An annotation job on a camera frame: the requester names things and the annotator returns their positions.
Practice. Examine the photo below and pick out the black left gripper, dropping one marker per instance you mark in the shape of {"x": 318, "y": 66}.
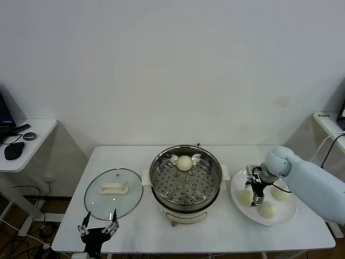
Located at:
{"x": 94, "y": 234}

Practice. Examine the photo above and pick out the black bar-shaped device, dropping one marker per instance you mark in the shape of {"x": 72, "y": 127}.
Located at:
{"x": 21, "y": 128}

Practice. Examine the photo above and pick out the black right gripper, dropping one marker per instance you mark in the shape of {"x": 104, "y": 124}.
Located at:
{"x": 258, "y": 190}

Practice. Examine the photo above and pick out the black laptop with purple screen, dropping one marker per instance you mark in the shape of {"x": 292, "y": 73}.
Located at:
{"x": 5, "y": 110}

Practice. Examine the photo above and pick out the white steamed baozi bun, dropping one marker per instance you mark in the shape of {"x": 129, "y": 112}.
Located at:
{"x": 281, "y": 196}
{"x": 267, "y": 210}
{"x": 184, "y": 162}
{"x": 244, "y": 198}

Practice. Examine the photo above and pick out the white round plate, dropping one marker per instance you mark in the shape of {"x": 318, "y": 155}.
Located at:
{"x": 248, "y": 213}

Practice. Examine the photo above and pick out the round grey disc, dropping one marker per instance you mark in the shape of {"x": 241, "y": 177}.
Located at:
{"x": 29, "y": 135}

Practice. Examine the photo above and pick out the black computer mouse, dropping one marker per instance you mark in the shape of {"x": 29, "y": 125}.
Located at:
{"x": 14, "y": 151}

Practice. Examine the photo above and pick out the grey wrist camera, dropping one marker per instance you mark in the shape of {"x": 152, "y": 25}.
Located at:
{"x": 80, "y": 256}
{"x": 254, "y": 172}

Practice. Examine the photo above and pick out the white wall socket plug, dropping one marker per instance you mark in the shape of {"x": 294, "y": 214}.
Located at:
{"x": 48, "y": 180}

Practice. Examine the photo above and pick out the laptop with pink screen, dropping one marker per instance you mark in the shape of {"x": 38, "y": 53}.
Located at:
{"x": 342, "y": 112}

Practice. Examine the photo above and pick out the white side table with mouse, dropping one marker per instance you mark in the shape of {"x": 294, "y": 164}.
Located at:
{"x": 40, "y": 140}

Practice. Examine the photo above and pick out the steel pot with white base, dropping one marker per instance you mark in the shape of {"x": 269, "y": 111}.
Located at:
{"x": 186, "y": 215}

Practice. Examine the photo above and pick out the white side table with sticker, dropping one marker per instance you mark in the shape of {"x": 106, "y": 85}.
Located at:
{"x": 327, "y": 125}

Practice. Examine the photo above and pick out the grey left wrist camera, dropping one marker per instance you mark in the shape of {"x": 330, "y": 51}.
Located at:
{"x": 80, "y": 256}

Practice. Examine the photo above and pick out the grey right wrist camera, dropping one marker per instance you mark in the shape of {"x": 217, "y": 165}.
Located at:
{"x": 254, "y": 172}

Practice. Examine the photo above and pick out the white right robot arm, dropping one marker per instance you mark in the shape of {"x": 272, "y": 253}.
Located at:
{"x": 310, "y": 183}

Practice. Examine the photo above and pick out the perforated steel steamer pot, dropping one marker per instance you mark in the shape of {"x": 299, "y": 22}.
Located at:
{"x": 161, "y": 159}

